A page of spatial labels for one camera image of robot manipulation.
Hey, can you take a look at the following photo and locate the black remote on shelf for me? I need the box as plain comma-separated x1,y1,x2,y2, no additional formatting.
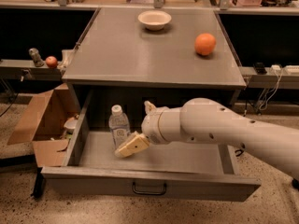
253,63,267,75

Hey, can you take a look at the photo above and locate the grey side shelf left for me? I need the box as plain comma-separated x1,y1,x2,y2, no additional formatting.
0,49,75,81

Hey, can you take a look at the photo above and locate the orange fruit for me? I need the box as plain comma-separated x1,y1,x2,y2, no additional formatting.
194,33,216,56

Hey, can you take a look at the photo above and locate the white power adapter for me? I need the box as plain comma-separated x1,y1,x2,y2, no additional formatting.
271,64,282,72

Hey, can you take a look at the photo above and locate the grey side shelf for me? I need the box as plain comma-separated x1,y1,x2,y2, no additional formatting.
239,66,299,90
0,49,75,81

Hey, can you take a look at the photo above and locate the red apple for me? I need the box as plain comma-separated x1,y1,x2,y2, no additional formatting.
45,56,58,68

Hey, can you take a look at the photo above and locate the white item in box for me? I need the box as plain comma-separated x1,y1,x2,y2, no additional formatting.
64,117,78,133

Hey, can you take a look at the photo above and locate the black drawer handle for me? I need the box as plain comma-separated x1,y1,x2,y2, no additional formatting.
132,182,167,196

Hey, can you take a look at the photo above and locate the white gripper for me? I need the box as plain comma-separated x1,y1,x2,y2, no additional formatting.
114,101,167,158

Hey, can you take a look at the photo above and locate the grey cabinet counter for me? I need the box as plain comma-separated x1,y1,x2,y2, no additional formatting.
62,7,247,120

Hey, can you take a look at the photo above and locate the white bowl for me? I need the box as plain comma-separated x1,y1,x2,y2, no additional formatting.
138,10,172,31

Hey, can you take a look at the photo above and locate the grey side shelf right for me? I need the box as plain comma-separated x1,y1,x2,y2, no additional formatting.
239,66,299,90

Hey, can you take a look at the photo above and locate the brown cardboard box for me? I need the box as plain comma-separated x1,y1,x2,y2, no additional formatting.
7,84,78,167

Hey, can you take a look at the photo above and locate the black floor cable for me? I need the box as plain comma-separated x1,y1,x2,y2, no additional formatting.
234,101,250,158

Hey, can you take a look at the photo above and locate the small grey figurine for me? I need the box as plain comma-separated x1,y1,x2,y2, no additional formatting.
29,48,44,67

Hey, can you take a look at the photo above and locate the grey open drawer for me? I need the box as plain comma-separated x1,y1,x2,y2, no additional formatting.
42,91,261,202

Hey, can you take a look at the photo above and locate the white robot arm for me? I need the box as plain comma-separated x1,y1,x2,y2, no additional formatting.
115,98,299,179

